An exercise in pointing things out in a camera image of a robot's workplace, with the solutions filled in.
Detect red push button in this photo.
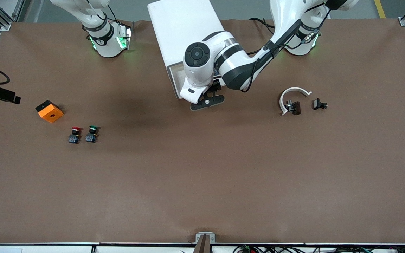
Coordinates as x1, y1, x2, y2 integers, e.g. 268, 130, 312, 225
68, 126, 82, 144

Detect green push button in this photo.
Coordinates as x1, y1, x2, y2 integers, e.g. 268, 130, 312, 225
85, 125, 99, 143

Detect orange black box with hole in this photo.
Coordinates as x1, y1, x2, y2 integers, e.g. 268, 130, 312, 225
36, 100, 64, 123

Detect small dark brown component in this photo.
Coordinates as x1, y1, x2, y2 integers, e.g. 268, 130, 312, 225
285, 100, 301, 115

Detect brown paper table cover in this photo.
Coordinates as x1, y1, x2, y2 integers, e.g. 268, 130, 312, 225
0, 18, 405, 245

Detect white curved plastic ring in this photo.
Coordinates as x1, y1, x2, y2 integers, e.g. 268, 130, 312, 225
280, 87, 313, 116

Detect black arm base cable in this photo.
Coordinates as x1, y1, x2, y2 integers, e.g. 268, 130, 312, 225
249, 17, 277, 35

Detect grey metal table bracket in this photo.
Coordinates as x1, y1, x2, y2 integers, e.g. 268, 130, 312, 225
195, 232, 216, 244

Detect tangled black cables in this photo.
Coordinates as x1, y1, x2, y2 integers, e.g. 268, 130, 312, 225
232, 244, 405, 253

